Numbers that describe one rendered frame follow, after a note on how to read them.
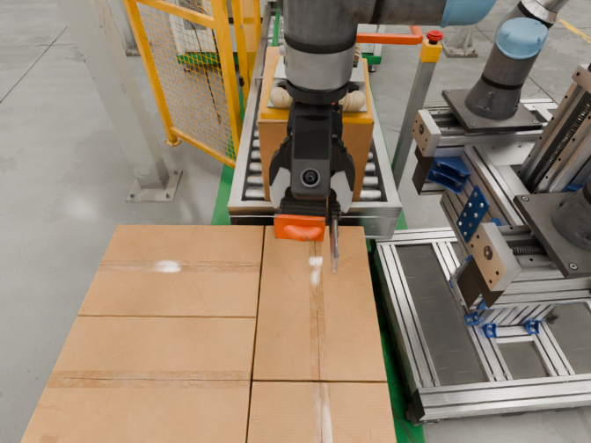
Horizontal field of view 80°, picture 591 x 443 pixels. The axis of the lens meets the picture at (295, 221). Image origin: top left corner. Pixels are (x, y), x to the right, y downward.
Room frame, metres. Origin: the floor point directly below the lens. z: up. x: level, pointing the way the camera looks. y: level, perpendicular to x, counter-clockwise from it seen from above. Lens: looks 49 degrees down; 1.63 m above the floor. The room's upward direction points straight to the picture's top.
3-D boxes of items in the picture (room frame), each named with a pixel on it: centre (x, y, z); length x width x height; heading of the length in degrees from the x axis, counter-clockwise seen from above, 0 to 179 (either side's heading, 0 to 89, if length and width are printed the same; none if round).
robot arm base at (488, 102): (0.99, -0.60, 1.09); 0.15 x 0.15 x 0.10
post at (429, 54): (1.55, -0.58, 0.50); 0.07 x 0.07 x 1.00; 0
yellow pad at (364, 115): (0.96, -0.16, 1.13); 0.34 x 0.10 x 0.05; 175
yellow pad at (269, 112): (0.98, 0.03, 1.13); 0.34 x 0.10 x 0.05; 175
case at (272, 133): (1.34, -0.07, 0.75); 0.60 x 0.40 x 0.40; 0
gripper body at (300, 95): (0.40, -0.03, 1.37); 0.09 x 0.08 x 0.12; 175
